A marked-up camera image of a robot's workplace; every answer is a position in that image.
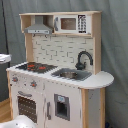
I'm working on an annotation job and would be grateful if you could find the red stove knob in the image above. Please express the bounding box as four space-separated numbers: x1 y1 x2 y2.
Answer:
30 81 37 87
12 77 18 82

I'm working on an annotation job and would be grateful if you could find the white toy microwave door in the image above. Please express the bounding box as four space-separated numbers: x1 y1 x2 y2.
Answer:
53 13 93 36

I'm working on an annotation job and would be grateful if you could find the white oven door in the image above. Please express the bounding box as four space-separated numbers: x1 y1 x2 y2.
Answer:
11 87 44 128

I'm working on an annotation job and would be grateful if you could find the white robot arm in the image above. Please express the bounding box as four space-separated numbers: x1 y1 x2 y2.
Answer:
0 53 36 128

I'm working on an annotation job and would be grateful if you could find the wooden toy kitchen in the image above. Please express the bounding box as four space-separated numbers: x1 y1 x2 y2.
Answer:
7 11 114 128

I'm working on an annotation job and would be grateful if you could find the grey toy sink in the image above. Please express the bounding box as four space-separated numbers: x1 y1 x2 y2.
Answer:
52 68 92 81

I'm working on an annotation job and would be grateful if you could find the black toy faucet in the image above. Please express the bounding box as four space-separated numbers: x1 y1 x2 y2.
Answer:
75 51 93 70

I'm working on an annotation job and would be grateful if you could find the black toy stovetop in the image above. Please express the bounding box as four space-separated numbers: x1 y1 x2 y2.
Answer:
18 62 55 74

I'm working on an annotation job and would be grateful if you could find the white cabinet door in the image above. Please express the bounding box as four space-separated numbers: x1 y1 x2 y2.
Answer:
45 81 82 128

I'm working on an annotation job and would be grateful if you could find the grey range hood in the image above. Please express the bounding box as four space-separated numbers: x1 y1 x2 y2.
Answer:
24 16 53 34

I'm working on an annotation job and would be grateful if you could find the grey fabric backdrop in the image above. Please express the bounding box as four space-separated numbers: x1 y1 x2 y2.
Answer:
0 0 128 128

